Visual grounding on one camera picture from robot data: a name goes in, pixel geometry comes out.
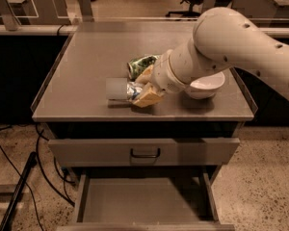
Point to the grey background desk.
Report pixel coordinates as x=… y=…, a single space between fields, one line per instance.
x=40 y=12
x=264 y=13

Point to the grey background desk left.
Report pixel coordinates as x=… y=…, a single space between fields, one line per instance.
x=40 y=12

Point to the grey top drawer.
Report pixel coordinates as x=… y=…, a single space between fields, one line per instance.
x=116 y=152

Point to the black bar on floor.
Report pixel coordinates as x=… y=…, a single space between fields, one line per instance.
x=7 y=220

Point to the black drawer handle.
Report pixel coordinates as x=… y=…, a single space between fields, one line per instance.
x=143 y=155

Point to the clear acrylic barrier panel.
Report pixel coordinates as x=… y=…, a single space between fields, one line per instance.
x=105 y=9

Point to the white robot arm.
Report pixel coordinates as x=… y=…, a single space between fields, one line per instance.
x=222 y=38

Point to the grey metal drawer cabinet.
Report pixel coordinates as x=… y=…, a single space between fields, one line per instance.
x=72 y=101

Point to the grey background desk right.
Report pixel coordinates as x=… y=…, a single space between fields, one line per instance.
x=264 y=13

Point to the grey open middle drawer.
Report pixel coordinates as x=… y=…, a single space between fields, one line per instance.
x=145 y=199

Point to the crushed green soda can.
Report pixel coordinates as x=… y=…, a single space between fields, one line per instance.
x=137 y=66

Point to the white ceramic bowl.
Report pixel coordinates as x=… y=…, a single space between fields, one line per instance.
x=205 y=87

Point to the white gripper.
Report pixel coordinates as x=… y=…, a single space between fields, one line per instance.
x=162 y=73

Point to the grey metal post far left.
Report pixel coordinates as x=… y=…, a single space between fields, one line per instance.
x=9 y=21

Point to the silver blue redbull can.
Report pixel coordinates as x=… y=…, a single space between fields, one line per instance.
x=122 y=89

